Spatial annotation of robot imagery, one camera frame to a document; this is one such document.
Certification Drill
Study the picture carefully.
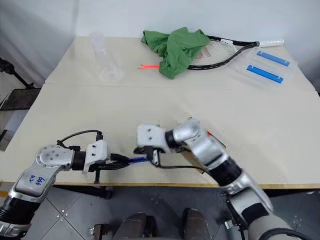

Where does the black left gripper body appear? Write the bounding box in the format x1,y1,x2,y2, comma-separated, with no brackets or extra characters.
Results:
89,153,121,185

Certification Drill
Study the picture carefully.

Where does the black table frame bar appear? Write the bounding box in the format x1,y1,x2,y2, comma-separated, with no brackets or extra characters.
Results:
53,185,113,200

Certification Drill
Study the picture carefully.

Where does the blue pen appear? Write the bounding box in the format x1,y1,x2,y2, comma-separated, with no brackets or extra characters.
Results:
128,155,151,166

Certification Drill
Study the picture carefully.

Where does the clear plastic flask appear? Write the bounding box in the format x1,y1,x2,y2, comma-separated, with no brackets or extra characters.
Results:
89,32,125,83

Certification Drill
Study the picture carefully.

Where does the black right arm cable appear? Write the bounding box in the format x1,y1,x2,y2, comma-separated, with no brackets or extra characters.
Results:
149,147,320,240

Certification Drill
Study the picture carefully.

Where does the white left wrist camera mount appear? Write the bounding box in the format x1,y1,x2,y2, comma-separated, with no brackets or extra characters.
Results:
82,139,111,175

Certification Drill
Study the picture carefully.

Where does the black tripod stand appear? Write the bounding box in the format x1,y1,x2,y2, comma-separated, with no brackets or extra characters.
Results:
0,57,36,90

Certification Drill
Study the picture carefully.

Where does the green cloth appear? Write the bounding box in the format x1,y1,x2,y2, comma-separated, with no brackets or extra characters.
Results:
140,26,211,80

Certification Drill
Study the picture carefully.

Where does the black tennis racket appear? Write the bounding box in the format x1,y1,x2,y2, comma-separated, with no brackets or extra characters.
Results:
187,34,285,72

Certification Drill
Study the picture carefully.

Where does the orange red clip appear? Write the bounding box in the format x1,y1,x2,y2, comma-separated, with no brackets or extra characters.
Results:
137,64,161,72

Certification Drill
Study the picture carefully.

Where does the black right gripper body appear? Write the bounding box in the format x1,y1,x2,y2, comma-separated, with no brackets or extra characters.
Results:
133,145,155,160

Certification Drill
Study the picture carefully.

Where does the blue bar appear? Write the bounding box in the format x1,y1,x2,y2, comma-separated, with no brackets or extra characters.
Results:
246,64,285,85
256,51,290,67

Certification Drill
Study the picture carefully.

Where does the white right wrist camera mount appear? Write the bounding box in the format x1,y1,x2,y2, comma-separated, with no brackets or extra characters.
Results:
136,124,171,154

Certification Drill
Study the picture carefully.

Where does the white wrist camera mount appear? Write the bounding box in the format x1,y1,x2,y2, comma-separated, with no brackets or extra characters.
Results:
82,139,111,175
136,124,171,154

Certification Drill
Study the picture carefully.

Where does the dark rounded shape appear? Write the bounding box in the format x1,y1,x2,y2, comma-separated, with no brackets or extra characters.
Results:
183,208,211,240
119,212,157,240

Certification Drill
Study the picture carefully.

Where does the clear plastic case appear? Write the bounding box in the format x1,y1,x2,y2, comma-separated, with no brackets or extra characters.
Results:
234,46,300,90

